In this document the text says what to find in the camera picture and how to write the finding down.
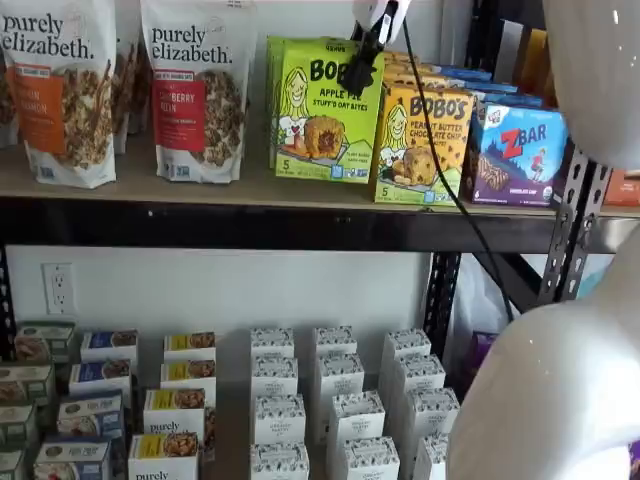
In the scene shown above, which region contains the black metal shelf rack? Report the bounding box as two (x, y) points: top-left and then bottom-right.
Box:
(539, 144), (640, 306)
(0, 0), (614, 361)

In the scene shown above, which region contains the blue food box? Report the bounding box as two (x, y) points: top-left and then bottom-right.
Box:
(68, 357), (134, 397)
(33, 438), (114, 480)
(79, 328), (141, 365)
(55, 393), (127, 442)

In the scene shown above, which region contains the white wall outlet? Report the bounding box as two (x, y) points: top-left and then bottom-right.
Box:
(41, 261), (76, 317)

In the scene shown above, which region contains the orange cardboard box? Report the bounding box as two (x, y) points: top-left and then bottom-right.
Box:
(522, 26), (552, 99)
(602, 166), (640, 208)

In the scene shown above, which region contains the blue purple Zbar box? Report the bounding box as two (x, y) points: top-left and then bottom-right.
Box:
(461, 100), (572, 208)
(474, 90), (547, 109)
(462, 79), (522, 97)
(438, 65), (496, 84)

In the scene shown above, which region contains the granola bag orange label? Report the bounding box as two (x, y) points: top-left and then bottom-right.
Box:
(0, 0), (119, 191)

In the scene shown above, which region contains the white granola bag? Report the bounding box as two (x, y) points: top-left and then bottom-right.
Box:
(0, 49), (22, 149)

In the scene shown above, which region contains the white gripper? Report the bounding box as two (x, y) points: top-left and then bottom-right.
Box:
(345, 0), (414, 90)

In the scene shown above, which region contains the green food box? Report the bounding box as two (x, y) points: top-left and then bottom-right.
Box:
(0, 403), (40, 450)
(0, 448), (27, 480)
(13, 320), (77, 365)
(0, 363), (57, 408)

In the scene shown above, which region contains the white plastic sheet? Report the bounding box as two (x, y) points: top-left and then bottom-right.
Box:
(457, 252), (621, 341)

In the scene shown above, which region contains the granola bag red label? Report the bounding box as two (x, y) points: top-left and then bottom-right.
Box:
(139, 0), (259, 186)

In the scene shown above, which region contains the white box yellow label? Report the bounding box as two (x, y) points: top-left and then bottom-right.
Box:
(163, 330), (218, 363)
(127, 432), (202, 480)
(159, 358), (218, 395)
(143, 388), (208, 437)

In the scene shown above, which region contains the white patterned carton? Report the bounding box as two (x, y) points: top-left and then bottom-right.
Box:
(381, 329), (433, 362)
(394, 354), (448, 395)
(249, 326), (297, 359)
(406, 388), (461, 437)
(249, 441), (311, 480)
(311, 325), (359, 359)
(250, 355), (301, 399)
(326, 390), (387, 442)
(339, 436), (402, 480)
(253, 394), (308, 447)
(414, 433), (451, 480)
(316, 353), (366, 397)

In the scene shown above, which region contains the purple snack box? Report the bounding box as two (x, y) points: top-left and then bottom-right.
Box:
(467, 349), (494, 387)
(472, 330), (503, 352)

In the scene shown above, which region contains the black cable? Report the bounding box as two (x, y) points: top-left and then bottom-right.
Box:
(399, 17), (519, 326)

